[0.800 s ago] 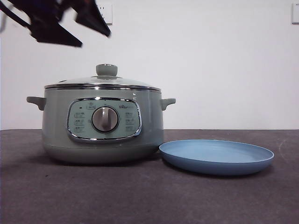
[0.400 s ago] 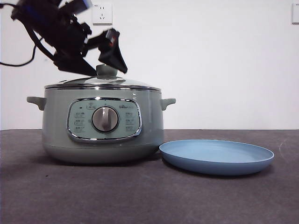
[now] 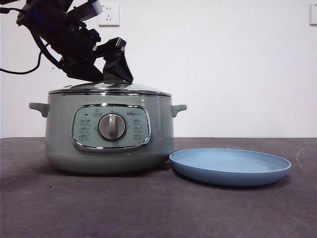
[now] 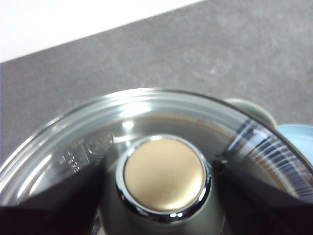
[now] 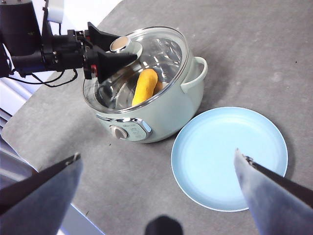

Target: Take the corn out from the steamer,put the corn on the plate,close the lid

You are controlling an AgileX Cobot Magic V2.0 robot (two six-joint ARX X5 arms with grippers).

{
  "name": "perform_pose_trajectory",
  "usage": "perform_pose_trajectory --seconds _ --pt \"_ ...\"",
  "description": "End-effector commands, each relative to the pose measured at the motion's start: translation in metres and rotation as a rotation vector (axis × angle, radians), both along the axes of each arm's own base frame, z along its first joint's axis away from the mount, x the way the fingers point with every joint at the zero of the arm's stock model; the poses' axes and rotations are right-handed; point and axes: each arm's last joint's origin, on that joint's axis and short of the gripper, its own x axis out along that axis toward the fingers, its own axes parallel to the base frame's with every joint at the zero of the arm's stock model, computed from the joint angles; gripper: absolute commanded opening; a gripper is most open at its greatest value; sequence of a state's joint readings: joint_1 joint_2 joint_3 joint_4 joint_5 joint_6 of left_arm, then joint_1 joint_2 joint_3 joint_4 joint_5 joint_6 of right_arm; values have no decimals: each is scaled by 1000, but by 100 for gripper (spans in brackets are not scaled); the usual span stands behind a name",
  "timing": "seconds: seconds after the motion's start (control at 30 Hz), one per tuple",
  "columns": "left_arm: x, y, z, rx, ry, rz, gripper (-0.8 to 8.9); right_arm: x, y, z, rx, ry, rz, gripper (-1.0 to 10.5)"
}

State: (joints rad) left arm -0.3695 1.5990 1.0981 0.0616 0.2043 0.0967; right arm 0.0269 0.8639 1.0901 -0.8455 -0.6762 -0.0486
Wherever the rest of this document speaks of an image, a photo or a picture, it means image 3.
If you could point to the round blue plate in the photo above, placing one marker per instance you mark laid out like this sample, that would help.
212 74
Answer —
230 168

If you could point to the pale green electric steamer pot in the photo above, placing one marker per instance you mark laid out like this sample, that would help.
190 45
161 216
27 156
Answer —
62 129

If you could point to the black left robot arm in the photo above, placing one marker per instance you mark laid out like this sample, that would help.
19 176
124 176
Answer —
64 32

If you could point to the white wall plate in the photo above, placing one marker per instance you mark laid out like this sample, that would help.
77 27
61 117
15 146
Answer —
314 14

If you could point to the glass lid with green knob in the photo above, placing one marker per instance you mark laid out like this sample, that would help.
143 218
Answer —
148 89

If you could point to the white wall power socket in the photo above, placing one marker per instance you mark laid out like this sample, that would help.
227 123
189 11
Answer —
109 15

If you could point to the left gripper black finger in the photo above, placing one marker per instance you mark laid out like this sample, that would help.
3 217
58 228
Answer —
119 70
84 73

